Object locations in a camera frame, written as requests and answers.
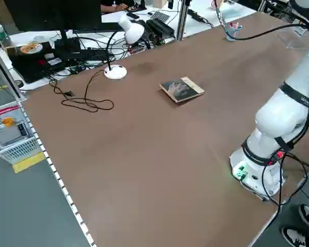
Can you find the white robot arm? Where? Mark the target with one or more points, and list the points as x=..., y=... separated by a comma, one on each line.
x=280, y=121

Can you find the clear acrylic storage rack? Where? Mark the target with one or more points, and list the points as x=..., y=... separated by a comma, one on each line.
x=289, y=43

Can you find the blue and white book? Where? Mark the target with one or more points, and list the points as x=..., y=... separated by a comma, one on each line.
x=300, y=31

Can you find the white desk lamp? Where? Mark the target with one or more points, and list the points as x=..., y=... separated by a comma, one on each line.
x=134, y=29

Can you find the grey perforated tray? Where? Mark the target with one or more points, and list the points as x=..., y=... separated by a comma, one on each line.
x=160, y=16

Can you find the black keyboard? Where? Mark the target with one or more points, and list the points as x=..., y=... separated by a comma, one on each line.
x=100, y=27

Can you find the black smartphone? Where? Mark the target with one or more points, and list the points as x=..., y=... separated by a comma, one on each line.
x=132, y=15

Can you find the black power strip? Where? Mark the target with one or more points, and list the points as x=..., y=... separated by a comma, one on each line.
x=195, y=15

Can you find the pale blue pen cup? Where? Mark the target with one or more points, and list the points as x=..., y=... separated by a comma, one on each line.
x=233, y=34

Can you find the red capped marker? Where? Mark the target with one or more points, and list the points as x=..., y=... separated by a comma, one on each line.
x=231, y=25

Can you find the person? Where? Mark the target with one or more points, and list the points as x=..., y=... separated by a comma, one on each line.
x=106, y=7

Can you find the pale blue paper stack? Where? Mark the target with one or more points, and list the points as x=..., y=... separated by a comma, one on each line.
x=229, y=13

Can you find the white plastic basket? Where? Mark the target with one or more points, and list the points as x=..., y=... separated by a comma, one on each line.
x=18, y=151

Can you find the flat black case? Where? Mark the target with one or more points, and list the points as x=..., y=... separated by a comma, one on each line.
x=28, y=64

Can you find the grey digital scale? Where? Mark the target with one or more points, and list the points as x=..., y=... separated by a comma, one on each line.
x=11, y=135

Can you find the printed disc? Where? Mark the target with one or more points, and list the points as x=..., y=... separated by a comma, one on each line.
x=31, y=48

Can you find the orange cup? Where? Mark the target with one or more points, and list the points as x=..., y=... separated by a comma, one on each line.
x=8, y=122

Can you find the black computer monitor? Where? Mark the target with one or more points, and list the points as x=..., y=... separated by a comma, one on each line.
x=54, y=13

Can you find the aluminium frame post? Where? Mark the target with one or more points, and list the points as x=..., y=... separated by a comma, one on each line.
x=182, y=20
x=5, y=72

